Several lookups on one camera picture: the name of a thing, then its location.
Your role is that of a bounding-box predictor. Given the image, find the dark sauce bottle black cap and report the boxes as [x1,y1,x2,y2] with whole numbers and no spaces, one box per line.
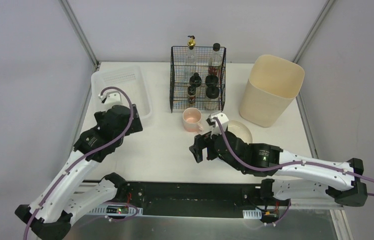
[208,43,223,76]

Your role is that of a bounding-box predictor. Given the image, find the pink mug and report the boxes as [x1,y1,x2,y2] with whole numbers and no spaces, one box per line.
[182,107,204,133]

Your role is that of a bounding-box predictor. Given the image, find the black wire rack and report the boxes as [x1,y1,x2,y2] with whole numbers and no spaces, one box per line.
[169,44,227,113]

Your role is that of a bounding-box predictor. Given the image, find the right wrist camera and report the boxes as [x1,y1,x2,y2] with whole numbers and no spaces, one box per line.
[206,111,230,136]

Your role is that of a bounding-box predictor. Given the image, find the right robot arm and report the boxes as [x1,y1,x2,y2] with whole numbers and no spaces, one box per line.
[189,131,368,207]

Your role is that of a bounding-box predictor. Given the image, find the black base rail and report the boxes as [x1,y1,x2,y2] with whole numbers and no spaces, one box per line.
[114,181,288,219]

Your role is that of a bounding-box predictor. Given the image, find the cream plate with bear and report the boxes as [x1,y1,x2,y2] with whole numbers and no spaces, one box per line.
[227,120,253,144]

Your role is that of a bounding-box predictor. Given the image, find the white perforated plastic basket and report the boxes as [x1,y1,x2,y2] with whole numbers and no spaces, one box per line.
[91,65,153,127]

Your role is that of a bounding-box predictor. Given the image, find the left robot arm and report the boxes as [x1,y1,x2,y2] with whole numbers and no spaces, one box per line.
[15,104,143,240]

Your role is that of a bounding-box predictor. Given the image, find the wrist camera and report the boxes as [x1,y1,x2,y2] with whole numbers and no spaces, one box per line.
[206,111,230,136]
[99,90,123,108]

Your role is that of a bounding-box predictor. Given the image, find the spice jar black lid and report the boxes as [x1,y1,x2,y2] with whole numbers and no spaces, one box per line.
[189,72,202,88]
[205,85,220,110]
[205,74,219,88]

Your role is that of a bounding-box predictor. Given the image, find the glass bottle gold pourer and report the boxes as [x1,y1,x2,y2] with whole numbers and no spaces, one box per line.
[183,35,196,78]

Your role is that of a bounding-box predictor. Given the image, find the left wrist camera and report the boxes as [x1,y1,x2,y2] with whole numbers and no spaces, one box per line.
[99,90,123,108]

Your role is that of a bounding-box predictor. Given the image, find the beige waste bin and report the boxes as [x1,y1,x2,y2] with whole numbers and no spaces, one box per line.
[239,54,305,128]

